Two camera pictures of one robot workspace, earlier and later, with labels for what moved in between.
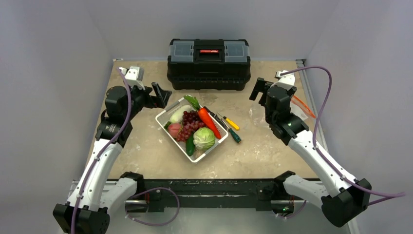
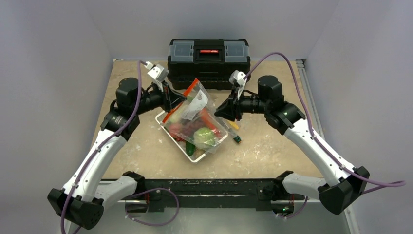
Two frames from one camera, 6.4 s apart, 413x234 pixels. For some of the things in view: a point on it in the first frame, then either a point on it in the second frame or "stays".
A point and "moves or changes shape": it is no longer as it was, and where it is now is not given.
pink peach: [173, 128] stays
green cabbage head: [204, 139] stays
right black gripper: [262, 87] -> [236, 106]
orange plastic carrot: [203, 114] stays
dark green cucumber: [190, 145] stays
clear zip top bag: [297, 107] moves or changes shape
